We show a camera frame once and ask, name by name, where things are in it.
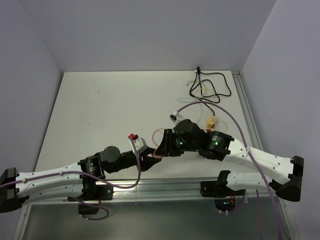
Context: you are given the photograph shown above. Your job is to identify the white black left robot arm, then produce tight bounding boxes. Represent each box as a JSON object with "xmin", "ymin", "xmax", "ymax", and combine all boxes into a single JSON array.
[{"xmin": 0, "ymin": 146, "xmax": 161, "ymax": 213}]

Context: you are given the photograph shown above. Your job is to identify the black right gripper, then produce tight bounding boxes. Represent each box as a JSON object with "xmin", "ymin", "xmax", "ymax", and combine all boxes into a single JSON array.
[{"xmin": 155, "ymin": 128, "xmax": 200, "ymax": 157}]

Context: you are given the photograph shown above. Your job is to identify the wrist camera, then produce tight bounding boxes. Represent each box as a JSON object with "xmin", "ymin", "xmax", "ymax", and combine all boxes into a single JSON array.
[
  {"xmin": 169, "ymin": 110, "xmax": 186, "ymax": 126},
  {"xmin": 128, "ymin": 133, "xmax": 148, "ymax": 155}
]

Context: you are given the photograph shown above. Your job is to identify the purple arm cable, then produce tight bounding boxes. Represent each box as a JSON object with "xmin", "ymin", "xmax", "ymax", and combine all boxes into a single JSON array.
[
  {"xmin": 0, "ymin": 139, "xmax": 141, "ymax": 222},
  {"xmin": 176, "ymin": 100, "xmax": 283, "ymax": 240}
]

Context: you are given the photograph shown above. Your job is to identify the aluminium rail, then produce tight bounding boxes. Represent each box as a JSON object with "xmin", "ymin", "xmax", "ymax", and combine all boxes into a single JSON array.
[
  {"xmin": 106, "ymin": 177, "xmax": 216, "ymax": 203},
  {"xmin": 231, "ymin": 70, "xmax": 301, "ymax": 240}
]

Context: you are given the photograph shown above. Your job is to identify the aluminium right side rail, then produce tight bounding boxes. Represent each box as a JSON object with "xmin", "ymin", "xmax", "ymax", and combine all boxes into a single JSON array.
[{"xmin": 231, "ymin": 70, "xmax": 301, "ymax": 240}]

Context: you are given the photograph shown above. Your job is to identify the black power strip cord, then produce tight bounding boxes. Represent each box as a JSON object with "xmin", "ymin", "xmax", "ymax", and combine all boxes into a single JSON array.
[{"xmin": 188, "ymin": 66, "xmax": 232, "ymax": 116}]

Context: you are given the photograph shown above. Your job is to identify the beige red power strip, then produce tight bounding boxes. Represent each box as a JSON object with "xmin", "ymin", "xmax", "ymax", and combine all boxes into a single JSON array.
[{"xmin": 205, "ymin": 116, "xmax": 218, "ymax": 131}]

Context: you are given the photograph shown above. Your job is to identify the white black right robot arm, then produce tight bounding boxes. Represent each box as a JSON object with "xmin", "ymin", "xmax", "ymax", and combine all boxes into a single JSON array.
[{"xmin": 155, "ymin": 119, "xmax": 304, "ymax": 202}]

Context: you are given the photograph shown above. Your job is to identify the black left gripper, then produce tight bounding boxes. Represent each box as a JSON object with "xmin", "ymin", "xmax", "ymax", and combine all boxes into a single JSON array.
[{"xmin": 107, "ymin": 146, "xmax": 161, "ymax": 174}]

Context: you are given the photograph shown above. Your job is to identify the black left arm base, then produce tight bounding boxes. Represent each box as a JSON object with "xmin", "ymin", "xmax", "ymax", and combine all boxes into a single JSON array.
[{"xmin": 67, "ymin": 185, "xmax": 114, "ymax": 221}]

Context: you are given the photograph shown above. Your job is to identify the aluminium front rail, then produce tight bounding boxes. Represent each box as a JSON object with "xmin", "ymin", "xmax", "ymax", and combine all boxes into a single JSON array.
[{"xmin": 106, "ymin": 177, "xmax": 216, "ymax": 203}]

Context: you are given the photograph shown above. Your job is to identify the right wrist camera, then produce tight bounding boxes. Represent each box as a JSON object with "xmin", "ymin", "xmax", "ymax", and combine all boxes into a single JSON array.
[{"xmin": 169, "ymin": 110, "xmax": 186, "ymax": 126}]

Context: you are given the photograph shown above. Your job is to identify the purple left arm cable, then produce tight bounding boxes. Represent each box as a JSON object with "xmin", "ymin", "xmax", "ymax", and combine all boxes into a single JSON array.
[{"xmin": 0, "ymin": 139, "xmax": 141, "ymax": 222}]

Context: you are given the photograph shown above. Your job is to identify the yellow charger plug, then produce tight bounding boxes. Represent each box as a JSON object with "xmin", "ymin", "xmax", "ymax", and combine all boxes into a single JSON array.
[{"xmin": 206, "ymin": 116, "xmax": 217, "ymax": 129}]

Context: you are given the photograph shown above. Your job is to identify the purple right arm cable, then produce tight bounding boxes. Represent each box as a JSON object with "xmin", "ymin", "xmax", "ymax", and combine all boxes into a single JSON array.
[{"xmin": 176, "ymin": 100, "xmax": 283, "ymax": 240}]

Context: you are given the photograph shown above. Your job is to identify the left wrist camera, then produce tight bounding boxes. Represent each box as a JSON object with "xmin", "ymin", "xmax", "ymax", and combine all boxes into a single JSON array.
[{"xmin": 128, "ymin": 133, "xmax": 148, "ymax": 155}]

